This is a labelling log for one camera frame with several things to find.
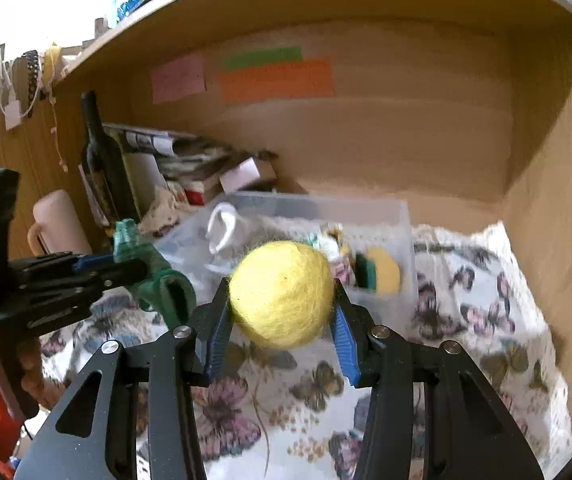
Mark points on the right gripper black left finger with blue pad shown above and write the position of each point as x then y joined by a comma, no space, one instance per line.
92,432

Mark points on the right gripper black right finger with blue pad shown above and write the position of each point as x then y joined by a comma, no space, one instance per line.
469,433

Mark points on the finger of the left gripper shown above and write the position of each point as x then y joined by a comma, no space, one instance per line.
80,290
58,266

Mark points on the green knitted pouch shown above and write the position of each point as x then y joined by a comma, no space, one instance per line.
163,289

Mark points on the yellow sponge block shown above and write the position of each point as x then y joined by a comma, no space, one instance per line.
377,271

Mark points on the yellow felt ball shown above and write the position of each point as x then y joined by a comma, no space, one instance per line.
282,294

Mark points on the patterned fabric bundle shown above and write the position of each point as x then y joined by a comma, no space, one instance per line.
329,240

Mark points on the pink mug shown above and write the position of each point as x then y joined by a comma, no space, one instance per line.
56,227

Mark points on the dark wine bottle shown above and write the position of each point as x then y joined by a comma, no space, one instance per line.
104,167

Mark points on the white charger plug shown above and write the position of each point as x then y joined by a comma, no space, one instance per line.
13,114

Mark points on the butterfly print cloth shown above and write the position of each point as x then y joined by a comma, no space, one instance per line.
324,339

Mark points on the stack of books and papers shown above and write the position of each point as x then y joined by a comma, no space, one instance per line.
186,164

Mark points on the black beaded headband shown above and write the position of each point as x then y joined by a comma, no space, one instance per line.
29,73

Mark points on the clear plastic storage box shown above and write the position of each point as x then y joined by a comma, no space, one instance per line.
210,244

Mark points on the small pink box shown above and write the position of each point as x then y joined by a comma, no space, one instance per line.
250,173

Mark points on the pink sticky note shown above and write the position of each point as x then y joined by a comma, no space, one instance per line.
177,79

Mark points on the blue liquid glass bottle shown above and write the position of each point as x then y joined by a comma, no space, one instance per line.
125,8

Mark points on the green sticky note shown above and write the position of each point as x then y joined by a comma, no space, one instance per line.
257,58

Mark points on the orange sticky note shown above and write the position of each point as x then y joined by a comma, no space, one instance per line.
281,81

